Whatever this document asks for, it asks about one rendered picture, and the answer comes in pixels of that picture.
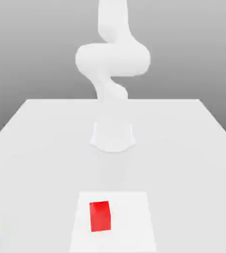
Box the small red cube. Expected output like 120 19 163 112
89 200 112 233

